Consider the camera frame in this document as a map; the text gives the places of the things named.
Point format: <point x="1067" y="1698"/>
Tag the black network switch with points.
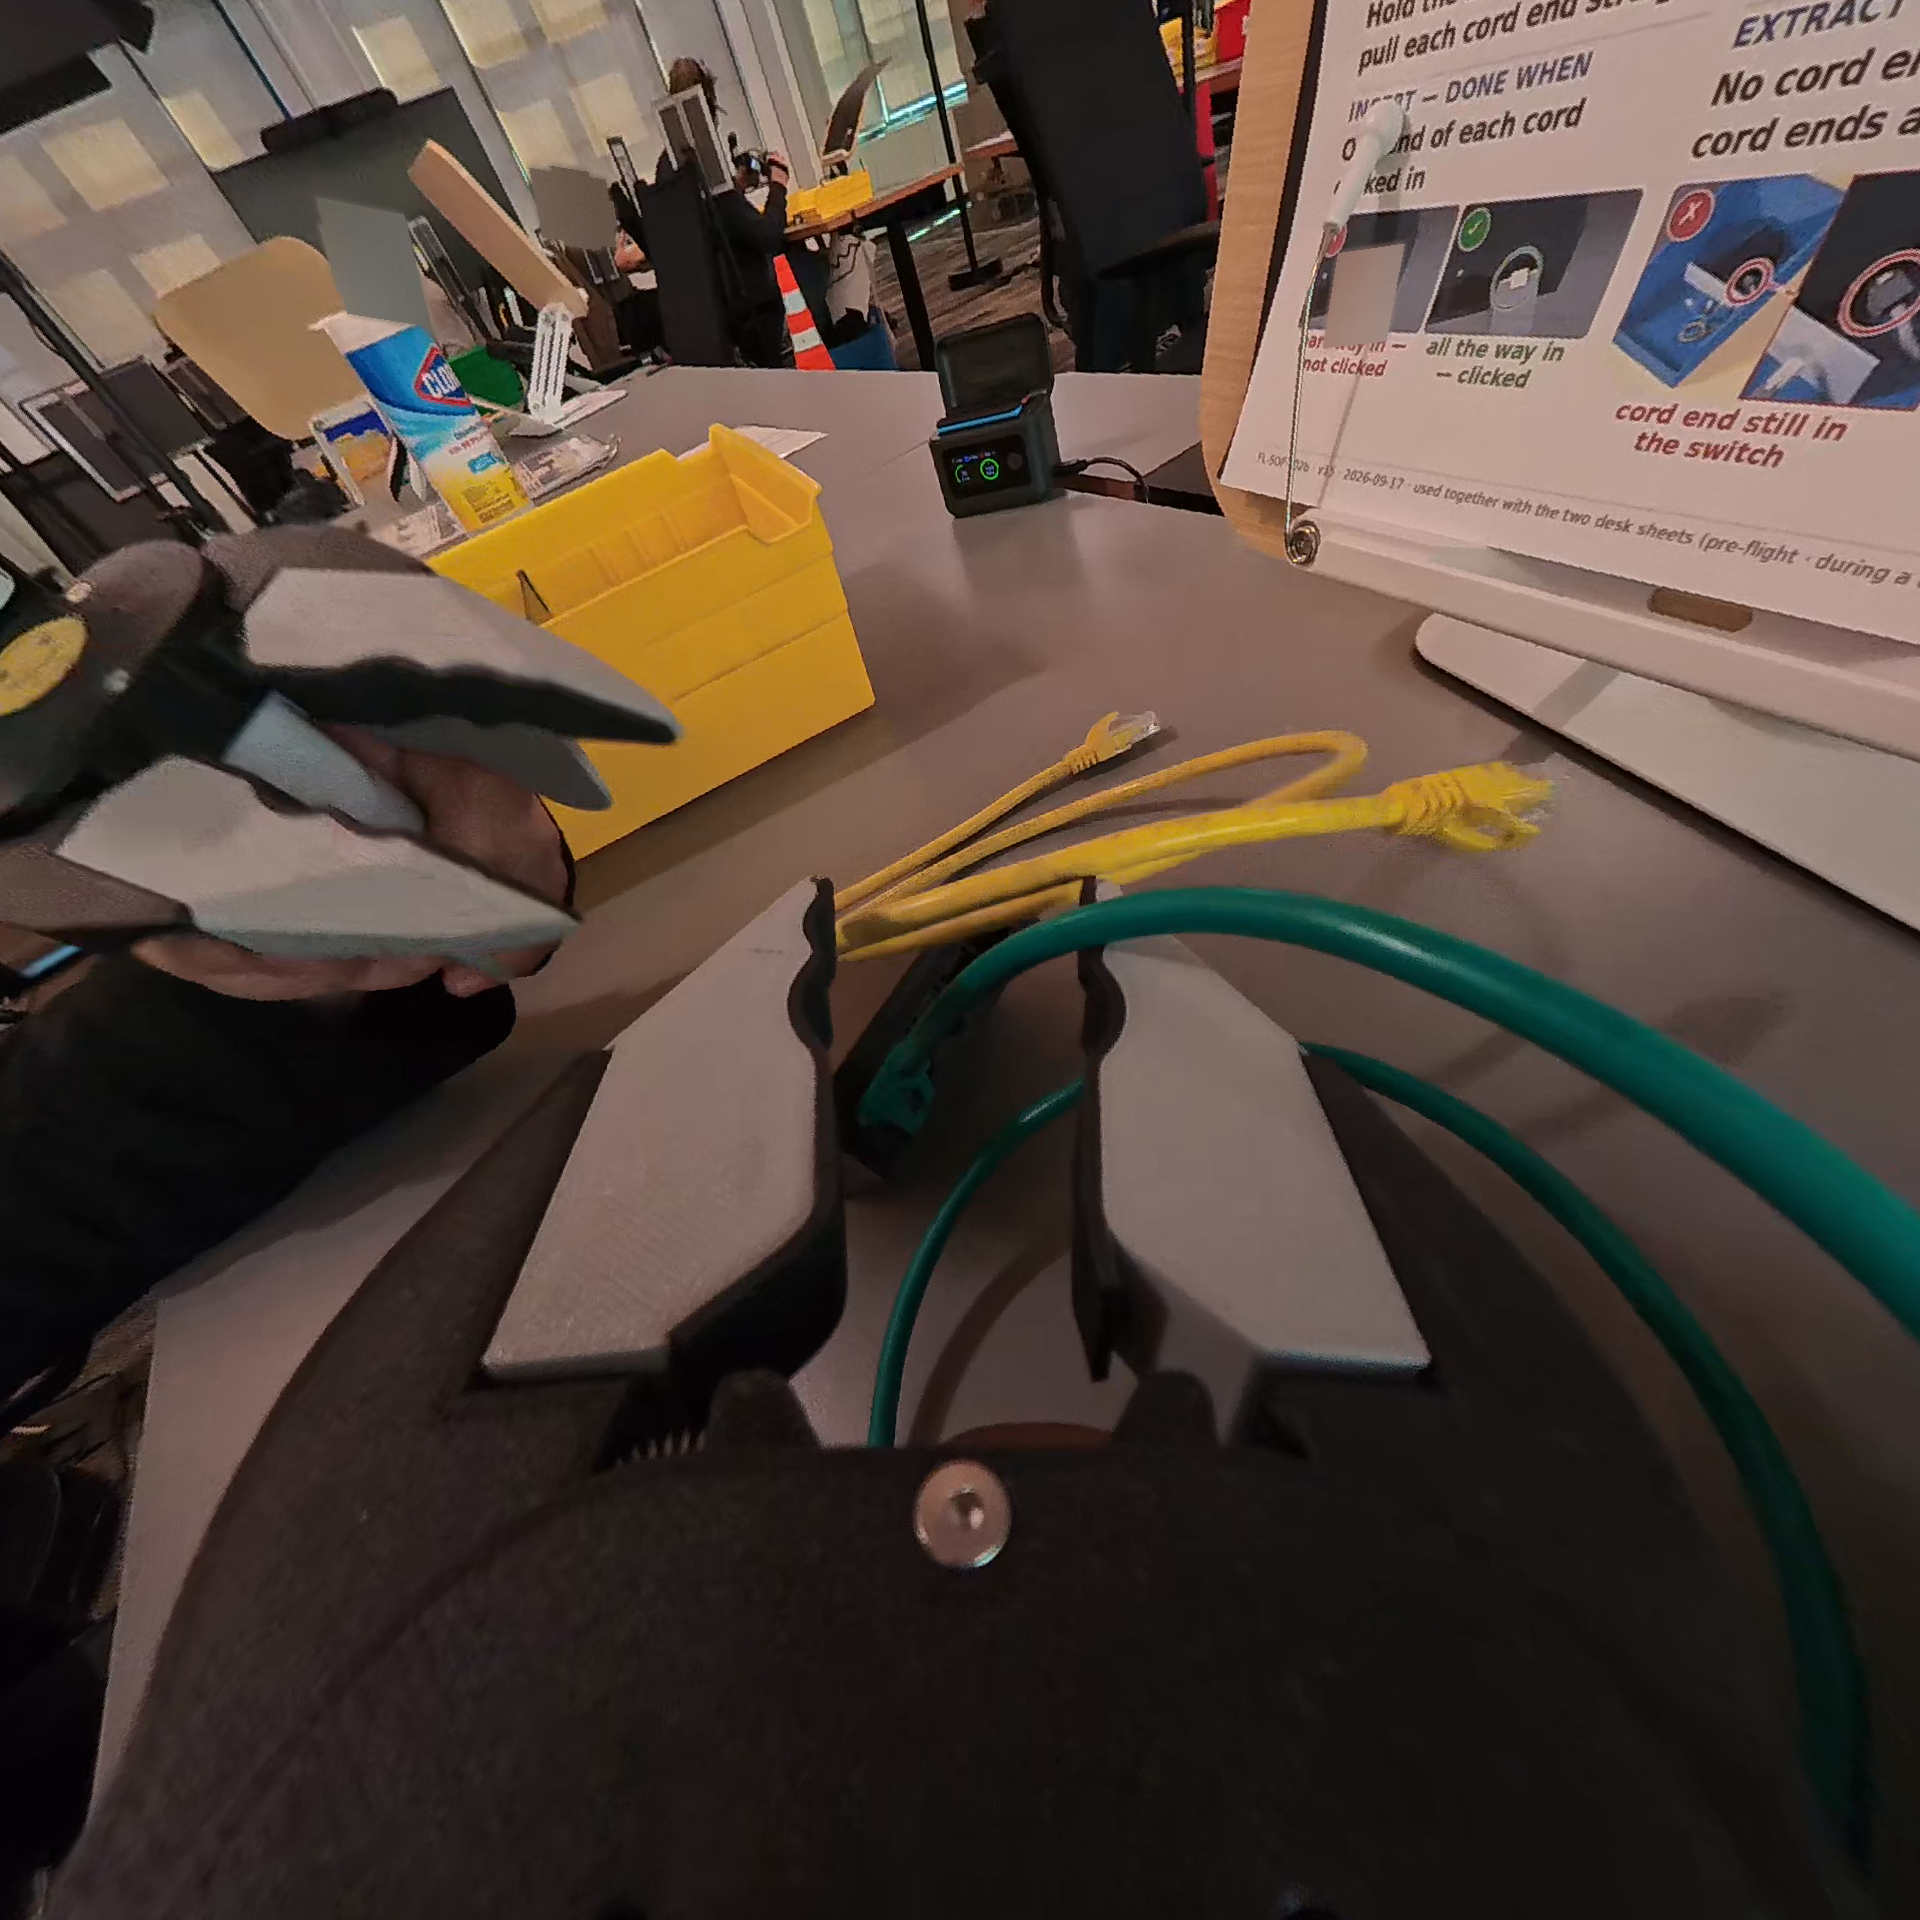
<point x="880" y="1149"/>

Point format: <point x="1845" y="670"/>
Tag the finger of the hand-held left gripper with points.
<point x="270" y="862"/>
<point x="406" y="645"/>

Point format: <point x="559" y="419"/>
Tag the white paper leaflet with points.
<point x="780" y="440"/>

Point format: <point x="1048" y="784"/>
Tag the yellow storage bin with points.
<point x="834" y="201"/>

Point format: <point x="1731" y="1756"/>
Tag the person's left forearm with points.
<point x="181" y="1140"/>

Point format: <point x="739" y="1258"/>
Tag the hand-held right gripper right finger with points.
<point x="1245" y="1199"/>

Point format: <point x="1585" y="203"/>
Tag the clear plastic bag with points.
<point x="563" y="454"/>

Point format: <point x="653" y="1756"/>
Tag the beige rounded board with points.
<point x="249" y="330"/>

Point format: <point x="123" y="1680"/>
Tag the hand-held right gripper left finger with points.
<point x="674" y="1186"/>

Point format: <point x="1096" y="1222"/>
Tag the dark wall monitor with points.
<point x="345" y="165"/>

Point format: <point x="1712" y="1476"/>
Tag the orange traffic cone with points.
<point x="808" y="330"/>

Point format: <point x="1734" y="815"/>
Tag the printed instruction sheet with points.
<point x="1575" y="300"/>

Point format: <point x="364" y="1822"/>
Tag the white board stand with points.
<point x="1652" y="720"/>

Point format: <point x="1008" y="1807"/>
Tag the small yellow box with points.
<point x="359" y="450"/>

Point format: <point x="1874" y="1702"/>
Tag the person's left hand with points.
<point x="482" y="824"/>

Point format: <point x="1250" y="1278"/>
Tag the tilted wooden board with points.
<point x="489" y="218"/>

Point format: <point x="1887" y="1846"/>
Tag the yellow plastic bin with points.
<point x="720" y="674"/>

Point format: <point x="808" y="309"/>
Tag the wooden display board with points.
<point x="1245" y="300"/>

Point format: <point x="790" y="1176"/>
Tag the small black charging case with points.
<point x="992" y="465"/>

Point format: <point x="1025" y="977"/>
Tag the disinfecting wipes canister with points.
<point x="451" y="437"/>

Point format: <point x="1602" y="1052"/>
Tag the small green bin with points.
<point x="489" y="375"/>

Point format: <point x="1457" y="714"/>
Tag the black floor lamp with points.
<point x="936" y="91"/>

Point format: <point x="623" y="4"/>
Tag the white lattice stand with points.
<point x="553" y="370"/>

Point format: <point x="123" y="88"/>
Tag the blue floor bin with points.
<point x="866" y="344"/>

